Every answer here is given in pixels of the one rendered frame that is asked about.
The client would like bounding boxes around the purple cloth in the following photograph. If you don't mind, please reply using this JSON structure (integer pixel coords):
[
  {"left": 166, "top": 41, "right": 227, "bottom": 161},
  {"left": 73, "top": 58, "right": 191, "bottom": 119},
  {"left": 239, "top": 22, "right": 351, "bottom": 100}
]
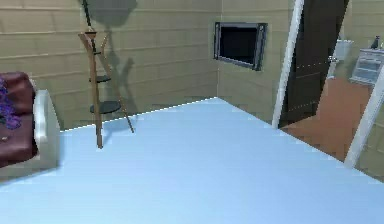
[{"left": 0, "top": 78, "right": 22, "bottom": 131}]

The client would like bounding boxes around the white door frame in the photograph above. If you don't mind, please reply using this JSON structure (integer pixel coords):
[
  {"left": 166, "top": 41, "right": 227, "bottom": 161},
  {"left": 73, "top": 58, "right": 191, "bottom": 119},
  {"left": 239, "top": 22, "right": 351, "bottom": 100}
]
[{"left": 271, "top": 0, "right": 384, "bottom": 169}]

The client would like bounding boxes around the dark brown room door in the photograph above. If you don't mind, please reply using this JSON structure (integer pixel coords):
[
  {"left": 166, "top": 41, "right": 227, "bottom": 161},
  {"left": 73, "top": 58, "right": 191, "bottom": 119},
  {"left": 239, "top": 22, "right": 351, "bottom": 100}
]
[{"left": 278, "top": 0, "right": 350, "bottom": 129}]

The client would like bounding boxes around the wooden tripod floor lamp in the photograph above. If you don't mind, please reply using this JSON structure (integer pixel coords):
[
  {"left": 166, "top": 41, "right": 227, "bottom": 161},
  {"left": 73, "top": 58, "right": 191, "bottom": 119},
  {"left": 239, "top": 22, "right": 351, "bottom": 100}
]
[{"left": 78, "top": 0, "right": 135, "bottom": 150}]

